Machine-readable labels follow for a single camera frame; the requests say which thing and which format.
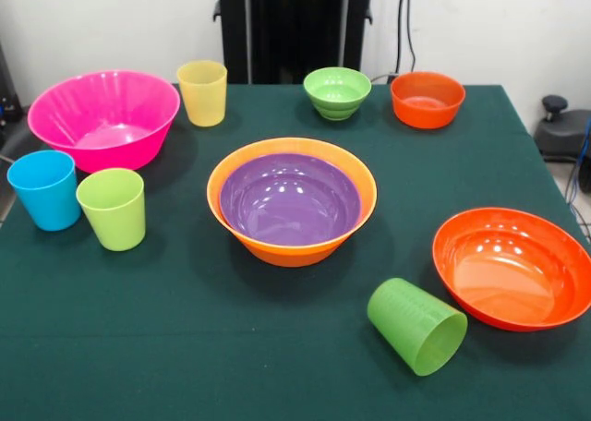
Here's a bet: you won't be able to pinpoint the yellow cup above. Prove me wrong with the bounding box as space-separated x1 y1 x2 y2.
175 59 229 128

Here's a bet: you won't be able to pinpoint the dark green tablecloth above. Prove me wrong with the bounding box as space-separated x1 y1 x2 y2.
0 83 591 421

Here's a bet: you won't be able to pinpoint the lime green cup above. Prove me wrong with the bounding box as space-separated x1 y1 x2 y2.
75 167 147 253

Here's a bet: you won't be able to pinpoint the blue cup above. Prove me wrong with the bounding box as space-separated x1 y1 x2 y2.
6 150 82 233

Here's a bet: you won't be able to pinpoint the purple bowl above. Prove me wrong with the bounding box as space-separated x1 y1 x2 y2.
219 152 363 248

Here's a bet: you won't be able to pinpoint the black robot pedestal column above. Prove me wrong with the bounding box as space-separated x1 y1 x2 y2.
212 0 374 86

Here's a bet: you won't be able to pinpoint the large orange bowl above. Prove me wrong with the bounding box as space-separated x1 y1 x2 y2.
206 137 379 269

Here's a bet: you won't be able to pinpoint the large pink bowl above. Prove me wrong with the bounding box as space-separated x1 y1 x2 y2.
26 69 182 174

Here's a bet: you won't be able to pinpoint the black wall cable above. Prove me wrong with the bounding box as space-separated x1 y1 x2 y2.
394 0 418 78

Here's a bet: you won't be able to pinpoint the black stand base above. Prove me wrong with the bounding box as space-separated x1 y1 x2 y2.
534 94 591 164

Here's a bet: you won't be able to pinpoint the small orange bowl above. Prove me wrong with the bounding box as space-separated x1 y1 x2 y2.
390 71 467 130

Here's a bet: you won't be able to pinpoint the wide red-orange bowl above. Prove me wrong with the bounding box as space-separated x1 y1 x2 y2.
431 207 591 333

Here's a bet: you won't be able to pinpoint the blue cables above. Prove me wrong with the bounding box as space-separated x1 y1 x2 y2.
565 115 591 237

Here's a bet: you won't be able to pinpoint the dark equipment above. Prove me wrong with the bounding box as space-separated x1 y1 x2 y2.
0 42 25 134

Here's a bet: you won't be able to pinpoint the small green bowl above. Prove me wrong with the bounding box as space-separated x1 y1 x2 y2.
302 66 372 122

